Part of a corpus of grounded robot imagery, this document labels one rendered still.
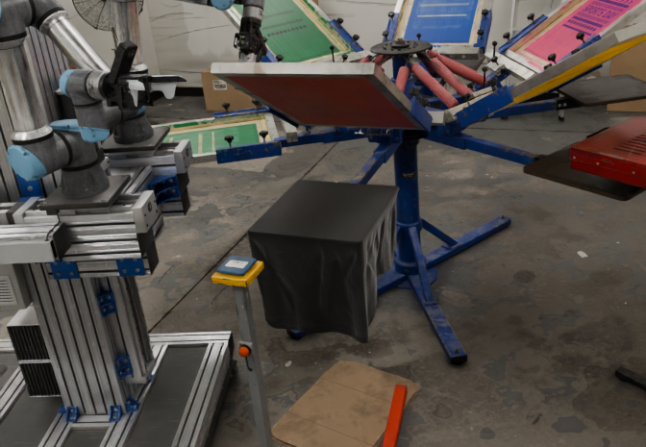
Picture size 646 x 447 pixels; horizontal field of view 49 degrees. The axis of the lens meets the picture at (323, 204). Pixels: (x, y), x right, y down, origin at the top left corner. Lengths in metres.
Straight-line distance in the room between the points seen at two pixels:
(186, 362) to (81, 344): 0.56
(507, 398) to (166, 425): 1.43
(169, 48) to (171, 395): 5.64
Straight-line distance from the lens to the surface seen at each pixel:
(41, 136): 2.19
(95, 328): 2.85
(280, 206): 2.76
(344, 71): 2.27
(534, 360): 3.46
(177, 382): 3.16
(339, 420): 3.11
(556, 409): 3.21
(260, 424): 2.71
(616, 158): 2.70
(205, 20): 7.90
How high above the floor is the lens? 2.09
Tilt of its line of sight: 25 degrees down
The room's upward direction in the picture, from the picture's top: 6 degrees counter-clockwise
